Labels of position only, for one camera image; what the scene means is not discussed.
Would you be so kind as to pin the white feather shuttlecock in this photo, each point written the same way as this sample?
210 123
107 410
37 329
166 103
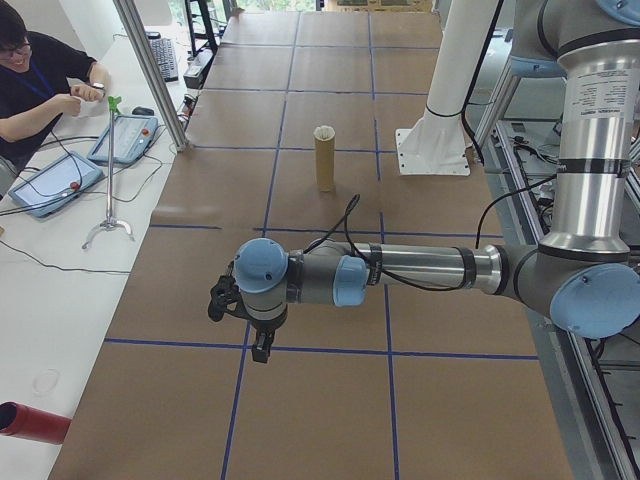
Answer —
324 133

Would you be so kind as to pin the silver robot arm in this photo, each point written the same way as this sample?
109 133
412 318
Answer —
425 265

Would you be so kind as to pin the person left forearm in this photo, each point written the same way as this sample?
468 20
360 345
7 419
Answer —
101 76

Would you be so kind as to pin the person right forearm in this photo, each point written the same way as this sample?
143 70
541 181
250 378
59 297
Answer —
30 122

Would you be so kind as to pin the person left hand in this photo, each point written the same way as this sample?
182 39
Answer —
84 92

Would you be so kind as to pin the person right hand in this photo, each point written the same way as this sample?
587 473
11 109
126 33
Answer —
67 105

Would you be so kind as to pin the brown cardboard tube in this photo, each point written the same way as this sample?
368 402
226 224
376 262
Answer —
325 165

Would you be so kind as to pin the white desk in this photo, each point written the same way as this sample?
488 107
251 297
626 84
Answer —
50 310

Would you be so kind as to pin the red cylinder tube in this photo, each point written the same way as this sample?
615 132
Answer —
35 424

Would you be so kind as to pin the blue-grey teach pendant tablet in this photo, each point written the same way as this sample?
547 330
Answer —
125 137
55 185

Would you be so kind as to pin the black computer mouse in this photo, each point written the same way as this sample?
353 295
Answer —
144 111

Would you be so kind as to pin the black box white label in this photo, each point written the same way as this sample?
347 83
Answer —
192 77

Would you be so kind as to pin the black keyboard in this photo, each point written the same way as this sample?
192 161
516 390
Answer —
164 60

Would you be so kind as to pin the wristwatch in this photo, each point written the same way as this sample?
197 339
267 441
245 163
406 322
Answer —
98 86

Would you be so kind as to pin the small black device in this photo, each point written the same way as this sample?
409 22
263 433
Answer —
153 35

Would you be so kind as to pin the white column with square plate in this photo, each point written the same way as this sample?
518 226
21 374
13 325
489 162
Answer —
450 60

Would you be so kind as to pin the person in black shirt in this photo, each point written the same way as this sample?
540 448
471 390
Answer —
25 75

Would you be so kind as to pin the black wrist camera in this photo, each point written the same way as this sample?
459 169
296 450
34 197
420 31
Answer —
222 295

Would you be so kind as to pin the aluminium frame post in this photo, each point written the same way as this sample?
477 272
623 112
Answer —
151 65

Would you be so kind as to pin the V-shaped metal bar frame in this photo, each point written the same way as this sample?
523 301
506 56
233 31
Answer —
600 400

